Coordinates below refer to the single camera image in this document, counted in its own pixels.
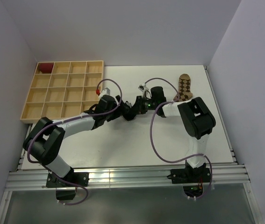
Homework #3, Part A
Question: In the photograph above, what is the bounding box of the wooden compartment tray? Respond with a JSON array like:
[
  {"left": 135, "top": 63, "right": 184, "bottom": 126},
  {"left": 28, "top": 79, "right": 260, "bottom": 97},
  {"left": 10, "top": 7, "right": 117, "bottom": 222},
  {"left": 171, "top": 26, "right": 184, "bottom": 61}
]
[{"left": 21, "top": 61, "right": 104, "bottom": 124}]

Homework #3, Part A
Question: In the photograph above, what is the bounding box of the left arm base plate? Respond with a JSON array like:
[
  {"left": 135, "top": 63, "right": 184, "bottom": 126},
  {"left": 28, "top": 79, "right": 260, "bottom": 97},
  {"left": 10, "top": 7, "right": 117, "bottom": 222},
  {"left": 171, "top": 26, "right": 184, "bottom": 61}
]
[{"left": 46, "top": 171, "right": 89, "bottom": 205}]

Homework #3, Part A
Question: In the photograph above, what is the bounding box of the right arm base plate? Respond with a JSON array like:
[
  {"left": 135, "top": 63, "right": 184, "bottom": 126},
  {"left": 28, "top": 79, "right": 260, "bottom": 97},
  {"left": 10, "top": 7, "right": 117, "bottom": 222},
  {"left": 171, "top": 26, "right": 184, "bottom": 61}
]
[{"left": 167, "top": 168, "right": 212, "bottom": 184}]

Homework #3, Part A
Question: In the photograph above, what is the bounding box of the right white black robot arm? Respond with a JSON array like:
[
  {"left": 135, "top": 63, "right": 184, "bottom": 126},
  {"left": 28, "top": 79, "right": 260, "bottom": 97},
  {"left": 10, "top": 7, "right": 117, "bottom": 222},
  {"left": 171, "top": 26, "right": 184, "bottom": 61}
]
[{"left": 131, "top": 84, "right": 216, "bottom": 182}]

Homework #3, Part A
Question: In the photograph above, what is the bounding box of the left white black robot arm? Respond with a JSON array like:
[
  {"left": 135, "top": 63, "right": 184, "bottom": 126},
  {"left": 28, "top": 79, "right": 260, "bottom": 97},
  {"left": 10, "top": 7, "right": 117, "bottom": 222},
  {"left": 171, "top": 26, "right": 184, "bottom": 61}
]
[{"left": 23, "top": 95, "right": 131, "bottom": 186}]

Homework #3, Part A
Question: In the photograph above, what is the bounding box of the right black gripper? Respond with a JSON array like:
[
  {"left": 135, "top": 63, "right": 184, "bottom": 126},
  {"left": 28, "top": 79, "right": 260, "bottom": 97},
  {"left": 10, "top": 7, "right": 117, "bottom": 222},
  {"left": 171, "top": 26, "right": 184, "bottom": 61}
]
[{"left": 128, "top": 96, "right": 157, "bottom": 115}]

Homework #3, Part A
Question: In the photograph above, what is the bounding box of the black sock with blue marks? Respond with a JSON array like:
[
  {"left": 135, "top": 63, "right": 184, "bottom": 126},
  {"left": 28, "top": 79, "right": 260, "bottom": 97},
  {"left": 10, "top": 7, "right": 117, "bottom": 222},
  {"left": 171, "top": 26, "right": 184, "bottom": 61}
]
[{"left": 121, "top": 101, "right": 140, "bottom": 121}]

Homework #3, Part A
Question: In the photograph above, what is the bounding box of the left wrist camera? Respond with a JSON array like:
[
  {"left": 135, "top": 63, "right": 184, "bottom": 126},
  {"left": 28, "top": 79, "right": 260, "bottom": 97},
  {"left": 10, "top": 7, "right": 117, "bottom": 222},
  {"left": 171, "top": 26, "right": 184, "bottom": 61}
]
[{"left": 96, "top": 88, "right": 110, "bottom": 98}]

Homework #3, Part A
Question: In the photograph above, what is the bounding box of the aluminium rail frame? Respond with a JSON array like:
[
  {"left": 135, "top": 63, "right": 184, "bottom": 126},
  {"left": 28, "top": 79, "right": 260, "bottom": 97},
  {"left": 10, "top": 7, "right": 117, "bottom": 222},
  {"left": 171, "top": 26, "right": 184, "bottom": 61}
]
[{"left": 0, "top": 65, "right": 263, "bottom": 224}]

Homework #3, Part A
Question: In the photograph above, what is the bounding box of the brown argyle sock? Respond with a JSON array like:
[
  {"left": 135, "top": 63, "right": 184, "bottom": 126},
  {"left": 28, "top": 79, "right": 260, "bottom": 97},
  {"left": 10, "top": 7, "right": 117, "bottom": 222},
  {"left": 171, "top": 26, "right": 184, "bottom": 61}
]
[{"left": 173, "top": 74, "right": 193, "bottom": 102}]

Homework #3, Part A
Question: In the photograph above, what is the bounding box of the red rolled sock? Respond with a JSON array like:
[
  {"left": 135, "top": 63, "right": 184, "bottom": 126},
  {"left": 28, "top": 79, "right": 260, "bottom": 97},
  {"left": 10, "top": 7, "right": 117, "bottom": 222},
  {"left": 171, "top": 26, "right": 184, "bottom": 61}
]
[{"left": 38, "top": 63, "right": 54, "bottom": 74}]

